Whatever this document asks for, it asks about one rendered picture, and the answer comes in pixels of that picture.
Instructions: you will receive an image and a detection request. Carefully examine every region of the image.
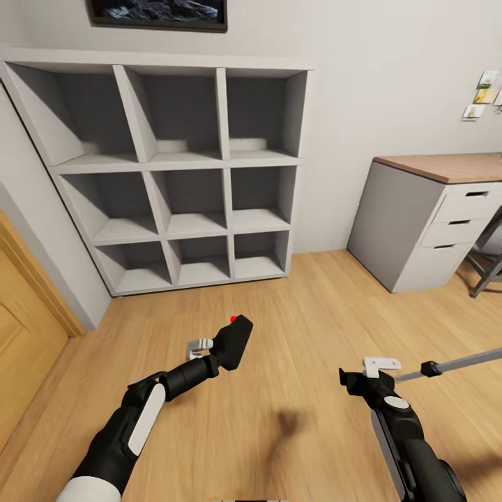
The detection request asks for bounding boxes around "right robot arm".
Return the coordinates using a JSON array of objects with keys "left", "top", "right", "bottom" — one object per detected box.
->
[{"left": 339, "top": 357, "right": 467, "bottom": 502}]

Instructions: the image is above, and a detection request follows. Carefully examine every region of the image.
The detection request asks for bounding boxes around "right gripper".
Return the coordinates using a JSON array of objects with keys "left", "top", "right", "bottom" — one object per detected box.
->
[{"left": 339, "top": 368, "right": 394, "bottom": 401}]

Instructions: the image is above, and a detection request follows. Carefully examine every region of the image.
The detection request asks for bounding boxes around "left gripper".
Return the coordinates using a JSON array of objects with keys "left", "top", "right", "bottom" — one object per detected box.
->
[{"left": 176, "top": 351, "right": 232, "bottom": 393}]

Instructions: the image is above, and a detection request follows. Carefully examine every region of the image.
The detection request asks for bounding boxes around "camera tripod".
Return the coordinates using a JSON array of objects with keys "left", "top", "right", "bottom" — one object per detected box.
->
[{"left": 394, "top": 347, "right": 502, "bottom": 383}]

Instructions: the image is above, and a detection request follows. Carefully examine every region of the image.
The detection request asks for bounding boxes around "digital camera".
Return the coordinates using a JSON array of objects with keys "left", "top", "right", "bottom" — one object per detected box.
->
[{"left": 209, "top": 314, "right": 253, "bottom": 371}]

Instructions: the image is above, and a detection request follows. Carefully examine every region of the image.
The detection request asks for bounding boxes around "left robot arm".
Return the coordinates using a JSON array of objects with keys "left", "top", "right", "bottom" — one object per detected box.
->
[{"left": 56, "top": 338, "right": 232, "bottom": 502}]

